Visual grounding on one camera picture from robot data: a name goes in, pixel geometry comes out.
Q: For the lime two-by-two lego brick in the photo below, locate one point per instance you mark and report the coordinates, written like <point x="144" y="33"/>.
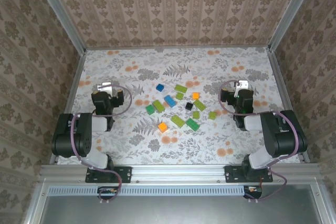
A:
<point x="196" y="115"/>
<point x="212" y="115"/>
<point x="179" y="96"/>

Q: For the orange two-by-two lego brick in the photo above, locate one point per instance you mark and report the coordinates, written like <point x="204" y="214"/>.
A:
<point x="163" y="127"/>
<point x="195" y="96"/>

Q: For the black two-by-two lego brick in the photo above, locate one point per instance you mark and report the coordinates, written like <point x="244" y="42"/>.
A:
<point x="189" y="106"/>

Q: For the green two-by-four lego brick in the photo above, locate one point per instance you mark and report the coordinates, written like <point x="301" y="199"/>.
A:
<point x="193" y="125"/>

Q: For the blue two-by-two lego brick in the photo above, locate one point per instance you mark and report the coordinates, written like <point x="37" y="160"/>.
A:
<point x="159" y="87"/>

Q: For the light blue two-by-four lego brick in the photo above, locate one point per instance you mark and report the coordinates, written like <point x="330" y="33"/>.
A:
<point x="170" y="101"/>

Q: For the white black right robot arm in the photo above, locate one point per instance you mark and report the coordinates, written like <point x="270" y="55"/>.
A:
<point x="278" y="140"/>

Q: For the floral patterned table cover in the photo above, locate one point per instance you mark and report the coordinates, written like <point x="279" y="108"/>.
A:
<point x="157" y="153"/>

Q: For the grey metal plate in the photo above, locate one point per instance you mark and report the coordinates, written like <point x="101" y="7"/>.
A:
<point x="183" y="211"/>

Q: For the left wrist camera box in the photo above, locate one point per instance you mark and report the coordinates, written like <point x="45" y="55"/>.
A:
<point x="103" y="86"/>

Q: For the aluminium side rail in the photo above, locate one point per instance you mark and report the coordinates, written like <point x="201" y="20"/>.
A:
<point x="76" y="81"/>
<point x="279" y="77"/>

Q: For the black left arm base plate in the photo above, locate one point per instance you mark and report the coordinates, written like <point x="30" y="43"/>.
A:
<point x="124" y="174"/>

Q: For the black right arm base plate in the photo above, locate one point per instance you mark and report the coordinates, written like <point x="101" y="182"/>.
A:
<point x="231" y="175"/>

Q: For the thin aluminium wall rail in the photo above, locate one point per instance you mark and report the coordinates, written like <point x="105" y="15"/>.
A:
<point x="178" y="48"/>

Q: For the aluminium corner post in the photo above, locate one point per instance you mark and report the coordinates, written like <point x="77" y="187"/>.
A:
<point x="60" y="16"/>
<point x="291" y="11"/>

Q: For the aluminium mounting rail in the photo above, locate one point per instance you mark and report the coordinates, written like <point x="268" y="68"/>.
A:
<point x="178" y="172"/>

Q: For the aluminium frame bar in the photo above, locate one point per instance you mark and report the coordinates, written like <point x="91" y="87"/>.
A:
<point x="323" y="208"/>
<point x="32" y="213"/>

